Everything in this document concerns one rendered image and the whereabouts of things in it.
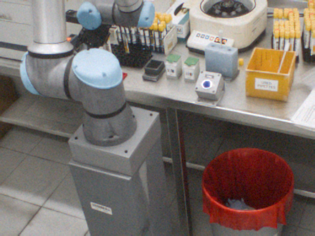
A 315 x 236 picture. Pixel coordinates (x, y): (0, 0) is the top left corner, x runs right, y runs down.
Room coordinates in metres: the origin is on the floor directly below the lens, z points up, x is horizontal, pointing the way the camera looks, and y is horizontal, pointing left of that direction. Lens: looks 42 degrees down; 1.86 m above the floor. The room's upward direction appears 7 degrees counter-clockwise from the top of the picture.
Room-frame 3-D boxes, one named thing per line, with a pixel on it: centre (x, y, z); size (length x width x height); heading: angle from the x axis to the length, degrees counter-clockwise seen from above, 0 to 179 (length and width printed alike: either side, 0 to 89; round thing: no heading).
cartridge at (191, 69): (1.44, -0.10, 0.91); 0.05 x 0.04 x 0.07; 151
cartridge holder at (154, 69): (1.50, 0.02, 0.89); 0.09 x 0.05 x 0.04; 152
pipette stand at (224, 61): (1.45, -0.20, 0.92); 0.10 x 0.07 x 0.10; 53
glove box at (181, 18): (1.81, -0.12, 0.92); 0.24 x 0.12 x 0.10; 151
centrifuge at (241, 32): (1.69, -0.25, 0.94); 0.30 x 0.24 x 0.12; 142
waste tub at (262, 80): (1.34, -0.34, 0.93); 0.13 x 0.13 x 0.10; 66
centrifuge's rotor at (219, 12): (1.70, -0.26, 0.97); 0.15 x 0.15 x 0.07
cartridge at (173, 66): (1.47, -0.04, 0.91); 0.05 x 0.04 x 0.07; 151
